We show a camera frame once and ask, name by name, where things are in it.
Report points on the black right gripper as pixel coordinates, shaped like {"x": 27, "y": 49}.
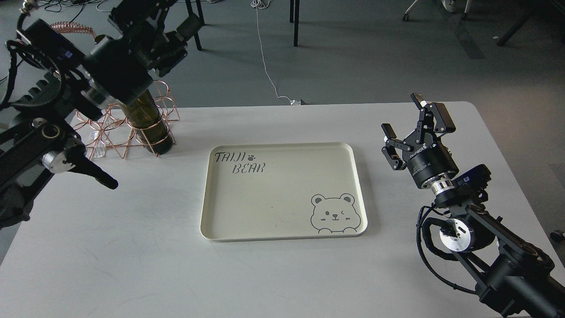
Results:
{"x": 422, "y": 151}

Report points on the dark diagonal furniture leg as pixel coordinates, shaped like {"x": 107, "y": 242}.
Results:
{"x": 524, "y": 18}

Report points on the dark green wine bottle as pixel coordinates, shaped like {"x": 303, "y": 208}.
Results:
{"x": 147, "y": 122}

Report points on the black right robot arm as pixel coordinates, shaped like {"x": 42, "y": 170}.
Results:
{"x": 511, "y": 274}

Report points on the copper wire wine rack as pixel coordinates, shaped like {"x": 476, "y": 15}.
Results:
{"x": 133, "y": 133}

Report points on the cream bear serving tray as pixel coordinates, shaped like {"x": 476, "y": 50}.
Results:
{"x": 282, "y": 191}

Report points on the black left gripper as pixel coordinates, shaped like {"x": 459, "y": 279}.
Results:
{"x": 118, "y": 68}

